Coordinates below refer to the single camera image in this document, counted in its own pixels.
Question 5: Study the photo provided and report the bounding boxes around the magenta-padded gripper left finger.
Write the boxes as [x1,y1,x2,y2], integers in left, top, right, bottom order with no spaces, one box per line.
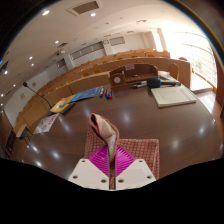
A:
[68,145,111,191]

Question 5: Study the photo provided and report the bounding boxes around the red checked towel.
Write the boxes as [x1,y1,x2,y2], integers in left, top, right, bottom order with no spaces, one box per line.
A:
[83,112,161,191]

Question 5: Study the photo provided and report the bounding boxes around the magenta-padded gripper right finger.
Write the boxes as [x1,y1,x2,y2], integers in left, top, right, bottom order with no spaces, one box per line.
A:
[114,145,157,191]

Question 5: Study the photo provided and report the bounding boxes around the white sheet with red print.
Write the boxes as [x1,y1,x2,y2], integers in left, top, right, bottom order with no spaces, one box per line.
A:
[34,112,60,135]

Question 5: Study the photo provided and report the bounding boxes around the large window with railing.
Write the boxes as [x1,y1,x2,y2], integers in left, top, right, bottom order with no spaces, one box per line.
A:
[163,31,218,89]

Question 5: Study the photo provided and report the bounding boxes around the black remote control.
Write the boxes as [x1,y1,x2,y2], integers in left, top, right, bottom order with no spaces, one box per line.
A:
[60,101,77,116]

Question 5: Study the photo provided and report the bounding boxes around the blue printed sheet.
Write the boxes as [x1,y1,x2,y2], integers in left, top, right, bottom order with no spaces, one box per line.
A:
[69,85,104,103]

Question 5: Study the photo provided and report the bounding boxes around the ceiling spot lights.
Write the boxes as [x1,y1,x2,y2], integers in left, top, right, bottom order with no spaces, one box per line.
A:
[0,9,98,98]

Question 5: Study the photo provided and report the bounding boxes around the wooden desk organizer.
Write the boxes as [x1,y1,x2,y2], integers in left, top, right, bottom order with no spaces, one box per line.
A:
[108,63,159,90]

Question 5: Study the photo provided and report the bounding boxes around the black gooseneck microphone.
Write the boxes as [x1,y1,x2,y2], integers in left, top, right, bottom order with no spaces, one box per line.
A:
[22,81,54,109]

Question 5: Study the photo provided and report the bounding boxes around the white flat board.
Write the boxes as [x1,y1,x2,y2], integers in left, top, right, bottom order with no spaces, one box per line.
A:
[150,85,198,108]

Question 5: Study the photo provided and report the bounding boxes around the small side desk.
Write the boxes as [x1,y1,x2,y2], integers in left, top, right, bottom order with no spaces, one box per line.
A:
[14,123,34,145]

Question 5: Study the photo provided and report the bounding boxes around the wooden chair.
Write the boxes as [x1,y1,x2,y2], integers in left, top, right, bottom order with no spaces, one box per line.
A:
[166,62,181,81]

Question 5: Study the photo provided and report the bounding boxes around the ceiling air vent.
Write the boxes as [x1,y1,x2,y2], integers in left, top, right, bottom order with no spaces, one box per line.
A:
[66,0,103,17]

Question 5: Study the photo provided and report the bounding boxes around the wooden lecture bench rows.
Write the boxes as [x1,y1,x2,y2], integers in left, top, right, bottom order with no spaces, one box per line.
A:
[13,49,193,134]

